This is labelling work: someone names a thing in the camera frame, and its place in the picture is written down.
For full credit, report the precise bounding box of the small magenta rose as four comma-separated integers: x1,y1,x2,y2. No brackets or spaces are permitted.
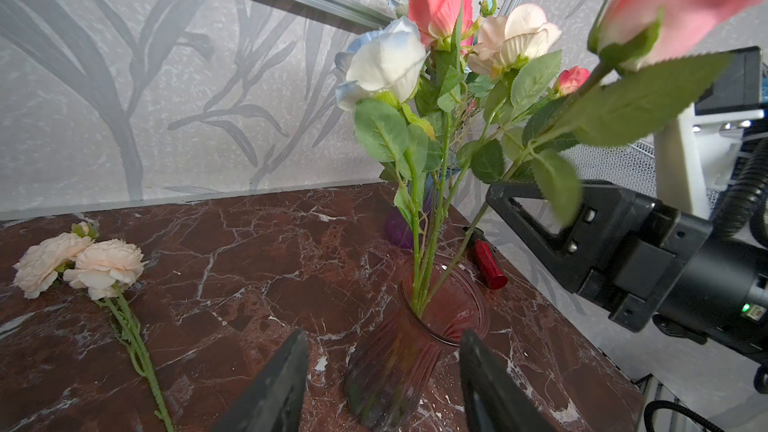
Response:
552,66,590,98

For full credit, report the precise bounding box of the white wire basket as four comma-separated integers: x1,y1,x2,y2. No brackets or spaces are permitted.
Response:
563,138,701,197

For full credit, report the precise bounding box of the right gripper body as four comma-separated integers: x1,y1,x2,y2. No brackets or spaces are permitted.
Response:
575,185,767,365

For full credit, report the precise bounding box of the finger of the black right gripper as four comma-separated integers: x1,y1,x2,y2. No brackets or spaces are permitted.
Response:
486,180,612,294

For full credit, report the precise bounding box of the light pink rosebud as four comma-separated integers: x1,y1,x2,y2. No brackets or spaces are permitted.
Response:
419,0,768,307

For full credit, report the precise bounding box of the red glass vase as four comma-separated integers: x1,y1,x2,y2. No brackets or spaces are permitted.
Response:
343,258,489,431

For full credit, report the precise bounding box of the peach rose spray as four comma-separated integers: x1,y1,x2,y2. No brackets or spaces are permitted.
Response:
13,222,175,431

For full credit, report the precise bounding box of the red spray bottle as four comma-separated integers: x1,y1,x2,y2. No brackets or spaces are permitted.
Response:
465,228,508,290

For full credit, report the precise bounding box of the blue purple glass vase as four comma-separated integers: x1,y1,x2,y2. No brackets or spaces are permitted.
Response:
382,173,436,251

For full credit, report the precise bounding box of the peach cream rose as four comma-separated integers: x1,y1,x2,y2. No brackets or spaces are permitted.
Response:
404,0,561,315

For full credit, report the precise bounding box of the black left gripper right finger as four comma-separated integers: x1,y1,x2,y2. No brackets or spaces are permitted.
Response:
459,330,555,432

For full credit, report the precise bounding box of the large salmon rose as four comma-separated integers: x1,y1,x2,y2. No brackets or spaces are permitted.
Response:
407,0,474,315

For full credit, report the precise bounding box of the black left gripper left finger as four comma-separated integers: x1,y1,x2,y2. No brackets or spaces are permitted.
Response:
211,329,309,432

